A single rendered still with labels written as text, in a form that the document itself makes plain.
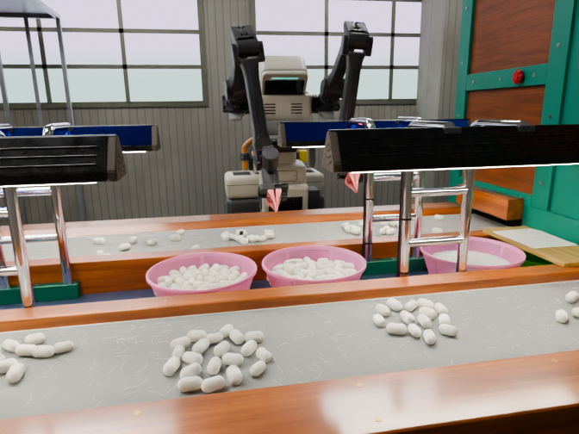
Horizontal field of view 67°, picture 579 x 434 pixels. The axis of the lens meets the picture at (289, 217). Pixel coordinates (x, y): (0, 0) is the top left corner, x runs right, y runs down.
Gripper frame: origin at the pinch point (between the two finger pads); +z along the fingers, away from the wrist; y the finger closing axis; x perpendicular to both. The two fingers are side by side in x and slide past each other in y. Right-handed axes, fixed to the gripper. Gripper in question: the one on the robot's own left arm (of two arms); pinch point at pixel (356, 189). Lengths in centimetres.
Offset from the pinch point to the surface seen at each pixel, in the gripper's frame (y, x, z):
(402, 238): -9, -39, 47
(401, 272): -9, -33, 52
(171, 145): -91, 186, -219
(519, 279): 18, -35, 58
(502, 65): 48, -39, -21
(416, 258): 6.9, -13.0, 37.8
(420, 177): 6.5, -31.3, 22.1
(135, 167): -127, 202, -206
